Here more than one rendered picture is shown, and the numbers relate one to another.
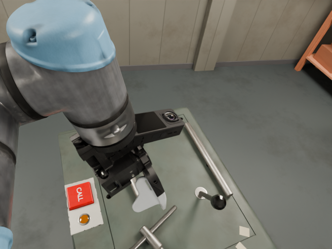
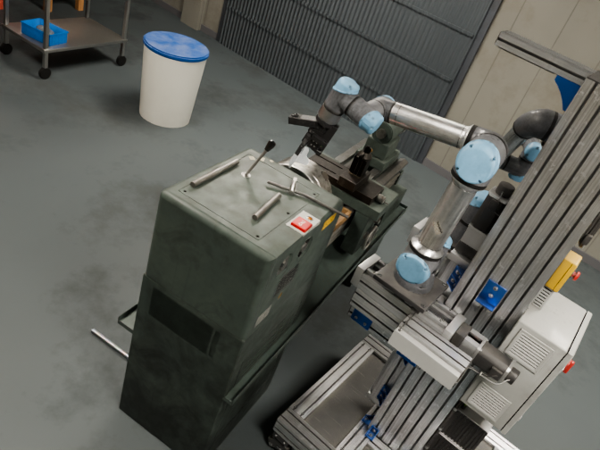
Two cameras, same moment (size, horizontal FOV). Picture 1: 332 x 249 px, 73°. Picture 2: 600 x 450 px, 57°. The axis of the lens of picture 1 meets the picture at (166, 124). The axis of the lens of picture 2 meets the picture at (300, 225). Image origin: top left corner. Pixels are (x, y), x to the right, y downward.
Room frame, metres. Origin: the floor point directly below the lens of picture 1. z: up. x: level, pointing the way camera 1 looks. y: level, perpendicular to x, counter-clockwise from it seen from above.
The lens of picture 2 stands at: (1.32, 1.39, 2.33)
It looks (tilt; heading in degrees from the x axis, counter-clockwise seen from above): 34 degrees down; 228
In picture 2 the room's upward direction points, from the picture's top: 21 degrees clockwise
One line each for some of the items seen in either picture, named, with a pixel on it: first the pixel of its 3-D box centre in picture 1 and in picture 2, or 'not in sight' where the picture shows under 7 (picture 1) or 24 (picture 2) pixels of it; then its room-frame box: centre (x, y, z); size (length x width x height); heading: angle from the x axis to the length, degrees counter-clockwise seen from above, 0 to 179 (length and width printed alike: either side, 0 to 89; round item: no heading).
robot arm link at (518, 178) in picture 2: not in sight; (517, 167); (-0.89, 0.18, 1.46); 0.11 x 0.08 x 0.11; 133
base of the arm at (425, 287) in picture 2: not in sight; (418, 270); (-0.15, 0.45, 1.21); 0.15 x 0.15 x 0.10
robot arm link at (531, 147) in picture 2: not in sight; (532, 150); (-0.90, 0.19, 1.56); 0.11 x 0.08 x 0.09; 43
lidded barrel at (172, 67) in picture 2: not in sight; (170, 80); (-0.52, -2.90, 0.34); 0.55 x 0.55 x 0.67
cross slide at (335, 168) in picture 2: not in sight; (343, 178); (-0.56, -0.51, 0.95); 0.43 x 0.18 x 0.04; 120
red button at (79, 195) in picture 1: (80, 195); (301, 225); (0.23, 0.19, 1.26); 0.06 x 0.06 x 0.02; 30
